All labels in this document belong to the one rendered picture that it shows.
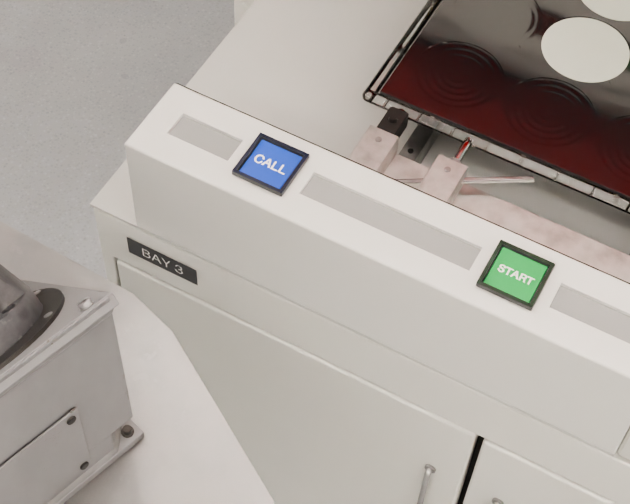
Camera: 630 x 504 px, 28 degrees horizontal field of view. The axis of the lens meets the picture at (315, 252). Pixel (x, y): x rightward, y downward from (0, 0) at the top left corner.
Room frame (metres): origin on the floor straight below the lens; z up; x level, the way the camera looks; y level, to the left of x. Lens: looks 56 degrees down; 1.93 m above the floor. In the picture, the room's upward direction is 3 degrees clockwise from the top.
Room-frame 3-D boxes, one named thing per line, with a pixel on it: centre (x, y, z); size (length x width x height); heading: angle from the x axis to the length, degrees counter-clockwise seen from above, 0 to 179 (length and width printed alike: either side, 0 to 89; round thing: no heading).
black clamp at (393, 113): (0.87, -0.08, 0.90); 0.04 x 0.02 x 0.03; 154
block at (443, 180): (0.78, -0.12, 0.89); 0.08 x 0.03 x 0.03; 154
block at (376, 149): (0.82, -0.05, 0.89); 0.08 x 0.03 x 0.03; 154
